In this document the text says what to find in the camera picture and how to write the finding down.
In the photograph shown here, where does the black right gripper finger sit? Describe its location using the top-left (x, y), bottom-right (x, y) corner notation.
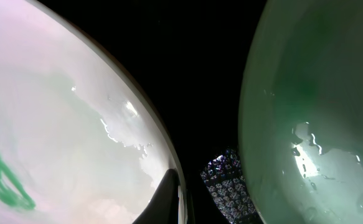
top-left (133, 169), bottom-right (179, 224)

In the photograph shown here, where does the white plate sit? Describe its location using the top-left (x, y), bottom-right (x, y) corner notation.
top-left (0, 0), bottom-right (188, 224)

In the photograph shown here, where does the mint plate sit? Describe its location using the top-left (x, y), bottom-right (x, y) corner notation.
top-left (238, 0), bottom-right (363, 224)

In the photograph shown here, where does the black round tray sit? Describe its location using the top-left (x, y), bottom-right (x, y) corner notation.
top-left (44, 0), bottom-right (265, 223)

